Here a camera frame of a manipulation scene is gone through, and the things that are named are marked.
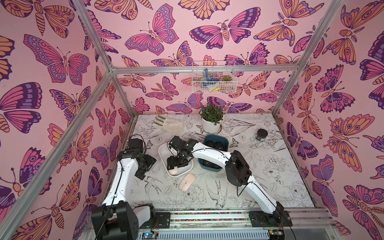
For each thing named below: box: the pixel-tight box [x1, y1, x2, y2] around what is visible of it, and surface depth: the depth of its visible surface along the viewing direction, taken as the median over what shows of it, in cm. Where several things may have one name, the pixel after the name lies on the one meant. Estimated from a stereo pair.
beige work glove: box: [151, 115, 184, 135], surface depth 116 cm
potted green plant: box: [200, 103, 226, 135], surface depth 99 cm
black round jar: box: [256, 128, 268, 142], surface depth 105 cm
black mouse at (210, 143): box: [205, 140, 215, 148], surface depth 105 cm
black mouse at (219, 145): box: [214, 141, 225, 151], surface depth 102 cm
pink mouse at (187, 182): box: [179, 173, 196, 192], surface depth 87 cm
